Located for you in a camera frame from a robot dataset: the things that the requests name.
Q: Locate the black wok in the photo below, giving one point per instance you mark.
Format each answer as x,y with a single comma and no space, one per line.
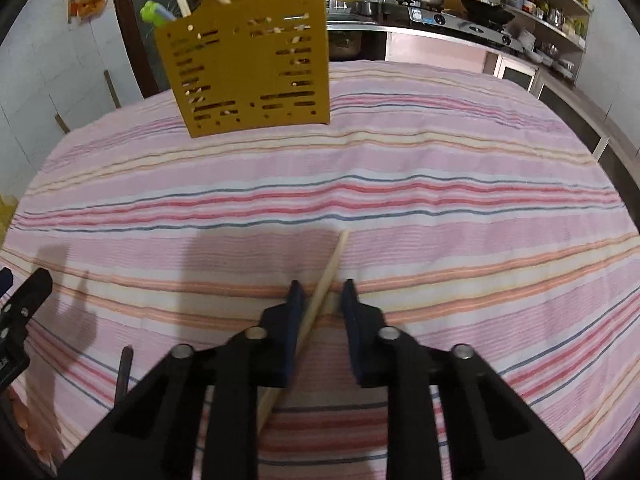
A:
487,12

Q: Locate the person's left hand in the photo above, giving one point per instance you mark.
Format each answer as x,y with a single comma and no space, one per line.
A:
37,435

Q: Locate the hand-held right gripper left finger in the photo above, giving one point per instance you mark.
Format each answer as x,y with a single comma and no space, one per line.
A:
295,340

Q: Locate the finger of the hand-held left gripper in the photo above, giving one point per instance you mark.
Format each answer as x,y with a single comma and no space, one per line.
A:
4,285
30,295

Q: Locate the steel gas stove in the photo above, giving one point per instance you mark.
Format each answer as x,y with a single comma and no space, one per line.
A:
450,24

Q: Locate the short wooden stick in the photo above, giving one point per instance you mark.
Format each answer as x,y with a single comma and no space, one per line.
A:
61,124

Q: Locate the corner kitchen shelf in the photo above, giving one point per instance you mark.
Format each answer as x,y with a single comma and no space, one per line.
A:
550,20

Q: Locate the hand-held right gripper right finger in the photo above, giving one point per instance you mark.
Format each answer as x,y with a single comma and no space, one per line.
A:
356,345

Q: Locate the dark framed glass door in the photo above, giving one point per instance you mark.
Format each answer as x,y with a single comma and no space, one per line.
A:
132,35

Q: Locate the yellow perforated utensil holder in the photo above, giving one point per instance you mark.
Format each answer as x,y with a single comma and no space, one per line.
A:
240,75

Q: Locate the small steel pot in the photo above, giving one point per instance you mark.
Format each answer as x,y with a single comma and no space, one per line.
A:
366,8

